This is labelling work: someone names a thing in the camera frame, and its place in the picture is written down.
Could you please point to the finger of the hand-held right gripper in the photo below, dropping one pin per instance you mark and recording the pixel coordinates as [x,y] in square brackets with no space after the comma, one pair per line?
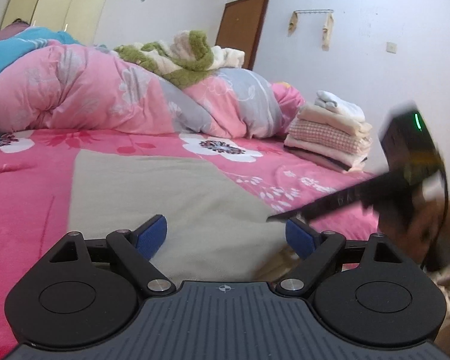
[322,206]

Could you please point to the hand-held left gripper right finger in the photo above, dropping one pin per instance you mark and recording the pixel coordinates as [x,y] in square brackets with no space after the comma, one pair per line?
[302,238]

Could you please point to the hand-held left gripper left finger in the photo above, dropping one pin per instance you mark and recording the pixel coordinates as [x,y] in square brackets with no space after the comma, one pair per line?
[150,238]

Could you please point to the beige pants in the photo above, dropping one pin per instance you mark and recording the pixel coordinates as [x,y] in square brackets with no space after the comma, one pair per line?
[172,202]

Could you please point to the person's right hand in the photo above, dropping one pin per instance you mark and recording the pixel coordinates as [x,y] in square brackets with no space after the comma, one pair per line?
[425,232]

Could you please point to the off-white folded cloth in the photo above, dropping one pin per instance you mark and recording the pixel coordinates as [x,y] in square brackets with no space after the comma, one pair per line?
[322,152]

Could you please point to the white folded garment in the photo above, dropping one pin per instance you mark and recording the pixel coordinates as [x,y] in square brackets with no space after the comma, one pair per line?
[341,107]

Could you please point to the cream folded garment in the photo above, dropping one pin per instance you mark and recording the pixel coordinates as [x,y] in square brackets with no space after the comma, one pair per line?
[330,120]

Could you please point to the pink floral bed blanket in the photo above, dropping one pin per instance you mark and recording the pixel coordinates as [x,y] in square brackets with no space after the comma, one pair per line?
[30,195]

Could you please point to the pink and blue floral quilt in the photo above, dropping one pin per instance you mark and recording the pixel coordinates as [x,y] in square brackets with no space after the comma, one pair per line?
[97,90]

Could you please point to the green and cream fleece blanket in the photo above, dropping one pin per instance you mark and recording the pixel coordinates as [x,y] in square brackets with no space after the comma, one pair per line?
[187,71]

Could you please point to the white fluffy cloth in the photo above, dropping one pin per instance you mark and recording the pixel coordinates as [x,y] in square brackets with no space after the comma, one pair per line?
[228,56]

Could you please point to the brown wooden door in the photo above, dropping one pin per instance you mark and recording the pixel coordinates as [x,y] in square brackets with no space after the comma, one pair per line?
[243,30]

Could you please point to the pale yellow wardrobe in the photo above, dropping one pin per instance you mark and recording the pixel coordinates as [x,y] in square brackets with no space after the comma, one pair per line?
[60,3]

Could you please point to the cream wall switch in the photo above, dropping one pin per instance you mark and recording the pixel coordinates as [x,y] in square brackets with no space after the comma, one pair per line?
[392,47]

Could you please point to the wall hook rack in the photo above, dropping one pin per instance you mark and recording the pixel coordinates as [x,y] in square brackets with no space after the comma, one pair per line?
[326,30]

